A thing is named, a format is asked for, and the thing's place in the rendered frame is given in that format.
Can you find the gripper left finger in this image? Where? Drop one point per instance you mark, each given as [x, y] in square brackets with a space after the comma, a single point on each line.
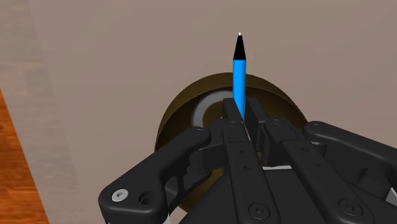
[173, 161]

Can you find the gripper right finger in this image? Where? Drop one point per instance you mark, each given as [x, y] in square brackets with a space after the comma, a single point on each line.
[328, 167]

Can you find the blue pen with black tip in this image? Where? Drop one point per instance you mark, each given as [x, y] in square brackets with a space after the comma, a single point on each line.
[239, 80]

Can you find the brown bowl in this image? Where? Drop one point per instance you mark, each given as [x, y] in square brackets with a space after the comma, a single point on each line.
[186, 105]

